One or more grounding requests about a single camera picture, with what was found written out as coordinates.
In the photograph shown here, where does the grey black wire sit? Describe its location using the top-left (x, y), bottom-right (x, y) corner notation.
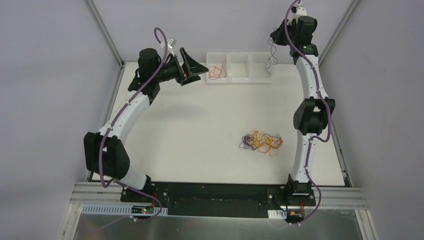
top-left (265, 37), bottom-right (280, 76)

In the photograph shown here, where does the red orange wire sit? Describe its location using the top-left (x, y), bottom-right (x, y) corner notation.
top-left (207, 64), bottom-right (229, 81)

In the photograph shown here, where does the coloured wire bundle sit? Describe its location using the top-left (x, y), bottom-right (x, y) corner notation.
top-left (239, 129), bottom-right (284, 158)

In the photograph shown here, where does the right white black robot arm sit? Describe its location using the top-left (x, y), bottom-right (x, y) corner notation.
top-left (270, 15), bottom-right (336, 206)

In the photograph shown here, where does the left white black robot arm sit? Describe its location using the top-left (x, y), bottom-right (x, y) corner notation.
top-left (83, 47), bottom-right (209, 203)

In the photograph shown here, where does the white three-compartment tray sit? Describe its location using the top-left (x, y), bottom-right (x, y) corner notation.
top-left (205, 52), bottom-right (273, 85)

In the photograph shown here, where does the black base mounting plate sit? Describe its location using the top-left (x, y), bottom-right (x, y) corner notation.
top-left (120, 181), bottom-right (321, 219)

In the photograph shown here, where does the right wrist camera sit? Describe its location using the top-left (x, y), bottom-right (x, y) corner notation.
top-left (290, 3), bottom-right (307, 18)

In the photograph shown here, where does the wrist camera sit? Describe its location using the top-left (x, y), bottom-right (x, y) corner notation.
top-left (167, 37), bottom-right (176, 56)
top-left (290, 3), bottom-right (307, 18)

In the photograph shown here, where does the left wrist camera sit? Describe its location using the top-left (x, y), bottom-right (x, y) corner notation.
top-left (167, 37), bottom-right (176, 56)

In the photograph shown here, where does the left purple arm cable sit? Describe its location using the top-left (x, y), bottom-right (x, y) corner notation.
top-left (98, 27), bottom-right (168, 222)

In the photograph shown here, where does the left white slotted cable duct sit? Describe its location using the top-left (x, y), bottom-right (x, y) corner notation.
top-left (81, 204), bottom-right (168, 217)

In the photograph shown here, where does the white slotted cable duct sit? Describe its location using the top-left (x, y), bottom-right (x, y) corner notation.
top-left (267, 210), bottom-right (287, 220)
top-left (81, 204), bottom-right (168, 217)

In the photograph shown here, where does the aluminium frame rail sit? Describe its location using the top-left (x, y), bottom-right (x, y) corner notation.
top-left (69, 182), bottom-right (369, 210)

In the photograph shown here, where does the right white slotted cable duct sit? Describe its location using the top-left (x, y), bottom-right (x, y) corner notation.
top-left (267, 210), bottom-right (287, 220)

